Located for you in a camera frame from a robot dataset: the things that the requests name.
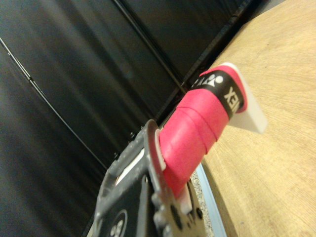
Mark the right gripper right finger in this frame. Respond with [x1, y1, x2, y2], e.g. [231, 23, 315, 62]
[147, 120, 206, 237]

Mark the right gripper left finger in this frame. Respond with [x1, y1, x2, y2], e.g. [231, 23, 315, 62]
[95, 120, 152, 213]

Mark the white scoop with red handle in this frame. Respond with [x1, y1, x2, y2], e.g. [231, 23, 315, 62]
[158, 62, 269, 200]

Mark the blue litter tray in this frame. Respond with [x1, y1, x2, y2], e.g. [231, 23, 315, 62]
[189, 164, 224, 237]

